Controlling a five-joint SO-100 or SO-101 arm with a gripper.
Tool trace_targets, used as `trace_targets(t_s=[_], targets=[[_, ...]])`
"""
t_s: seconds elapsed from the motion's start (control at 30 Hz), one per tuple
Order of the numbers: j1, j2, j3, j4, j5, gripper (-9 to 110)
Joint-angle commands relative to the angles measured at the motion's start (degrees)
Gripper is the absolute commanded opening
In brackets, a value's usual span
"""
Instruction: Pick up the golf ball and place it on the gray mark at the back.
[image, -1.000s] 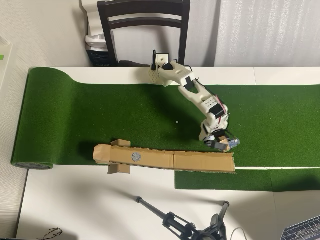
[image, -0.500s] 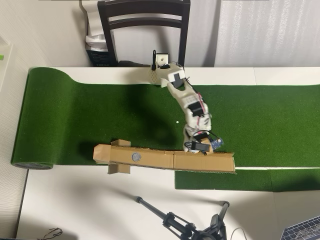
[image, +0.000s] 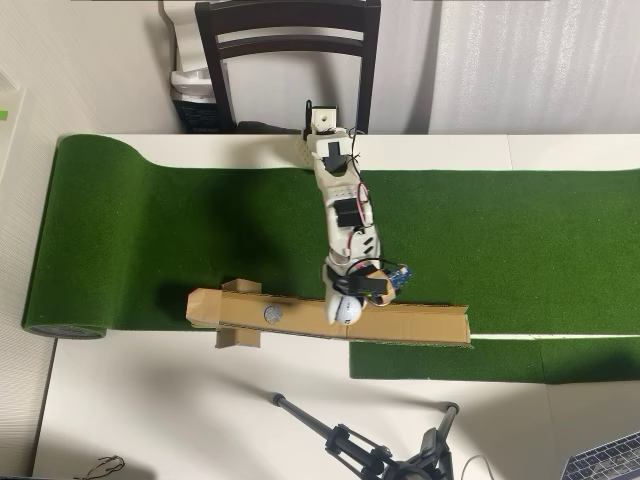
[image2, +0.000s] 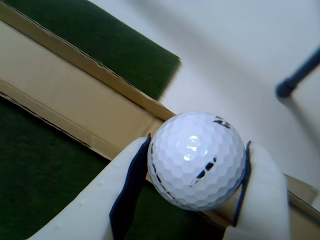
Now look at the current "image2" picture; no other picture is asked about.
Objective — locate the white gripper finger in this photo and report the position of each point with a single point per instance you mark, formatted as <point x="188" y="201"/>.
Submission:
<point x="100" y="200"/>
<point x="265" y="195"/>

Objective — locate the white golf ball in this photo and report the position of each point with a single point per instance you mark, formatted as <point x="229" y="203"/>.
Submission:
<point x="196" y="161"/>

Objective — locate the large green putting mat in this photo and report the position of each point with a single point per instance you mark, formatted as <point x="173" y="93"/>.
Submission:
<point x="37" y="162"/>

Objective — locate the small green turf mat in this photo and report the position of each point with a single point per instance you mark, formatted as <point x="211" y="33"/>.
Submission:
<point x="100" y="37"/>

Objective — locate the cardboard box wall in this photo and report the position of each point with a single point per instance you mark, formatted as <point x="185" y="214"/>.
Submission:
<point x="62" y="82"/>

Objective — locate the black camera tripod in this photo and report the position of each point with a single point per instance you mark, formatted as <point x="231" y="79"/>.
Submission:
<point x="300" y="72"/>

